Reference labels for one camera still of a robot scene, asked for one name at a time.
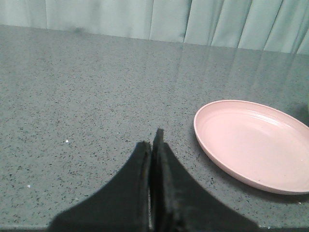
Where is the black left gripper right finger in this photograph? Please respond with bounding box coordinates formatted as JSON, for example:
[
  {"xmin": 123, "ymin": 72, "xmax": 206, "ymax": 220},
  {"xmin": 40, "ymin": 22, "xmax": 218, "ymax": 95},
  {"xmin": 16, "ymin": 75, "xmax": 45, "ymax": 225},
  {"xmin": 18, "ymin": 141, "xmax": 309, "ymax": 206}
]
[{"xmin": 150, "ymin": 129, "xmax": 258, "ymax": 232}]

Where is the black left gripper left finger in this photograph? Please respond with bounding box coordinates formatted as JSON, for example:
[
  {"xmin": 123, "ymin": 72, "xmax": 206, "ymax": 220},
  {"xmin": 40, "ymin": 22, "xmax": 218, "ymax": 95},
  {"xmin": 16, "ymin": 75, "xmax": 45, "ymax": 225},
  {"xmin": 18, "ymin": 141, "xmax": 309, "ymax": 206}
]
[{"xmin": 48, "ymin": 142, "xmax": 151, "ymax": 232}]

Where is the pink plate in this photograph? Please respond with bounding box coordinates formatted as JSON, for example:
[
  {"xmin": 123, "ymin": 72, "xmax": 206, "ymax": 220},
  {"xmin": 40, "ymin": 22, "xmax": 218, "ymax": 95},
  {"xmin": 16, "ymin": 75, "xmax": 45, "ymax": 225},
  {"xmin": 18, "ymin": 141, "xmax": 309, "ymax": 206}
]
[{"xmin": 194, "ymin": 100, "xmax": 309, "ymax": 195}]

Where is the green bowl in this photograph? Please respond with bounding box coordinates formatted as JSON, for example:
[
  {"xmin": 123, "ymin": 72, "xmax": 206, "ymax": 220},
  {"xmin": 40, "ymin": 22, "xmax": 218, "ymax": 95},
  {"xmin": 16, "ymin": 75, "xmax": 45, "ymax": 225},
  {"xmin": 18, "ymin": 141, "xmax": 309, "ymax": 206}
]
[{"xmin": 301, "ymin": 103, "xmax": 309, "ymax": 117}]

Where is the white curtain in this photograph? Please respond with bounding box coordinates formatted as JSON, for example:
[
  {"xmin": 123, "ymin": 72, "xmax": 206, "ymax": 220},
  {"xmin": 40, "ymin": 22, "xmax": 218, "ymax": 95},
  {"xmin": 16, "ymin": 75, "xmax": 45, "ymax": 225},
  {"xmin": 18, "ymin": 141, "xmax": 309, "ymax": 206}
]
[{"xmin": 0, "ymin": 0, "xmax": 309, "ymax": 55}]

